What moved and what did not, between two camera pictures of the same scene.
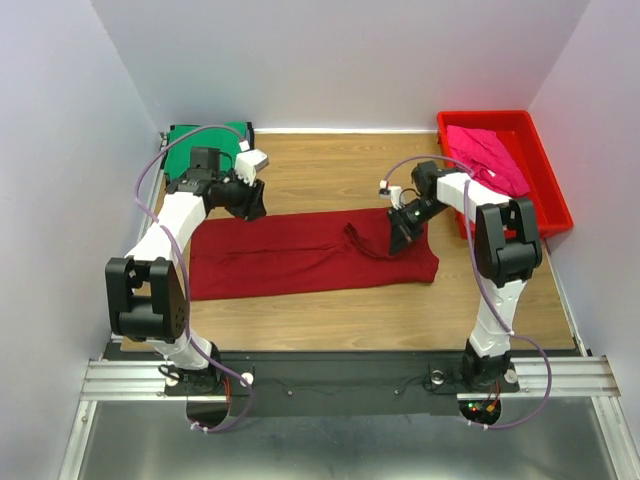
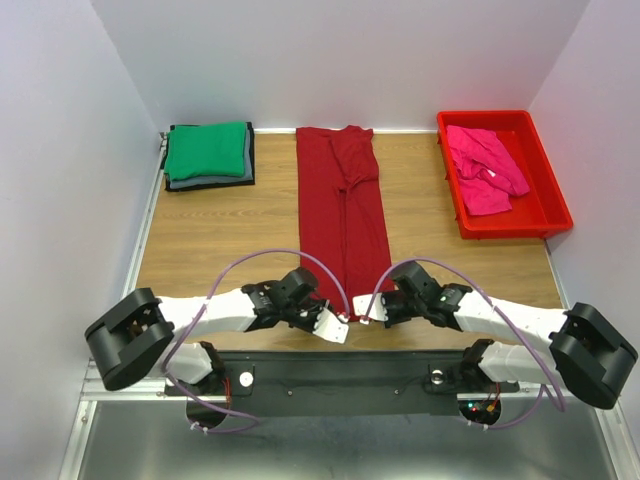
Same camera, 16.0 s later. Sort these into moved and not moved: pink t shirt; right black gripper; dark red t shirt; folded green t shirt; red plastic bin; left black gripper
Moved: dark red t shirt; right black gripper; left black gripper
Not moved: pink t shirt; red plastic bin; folded green t shirt
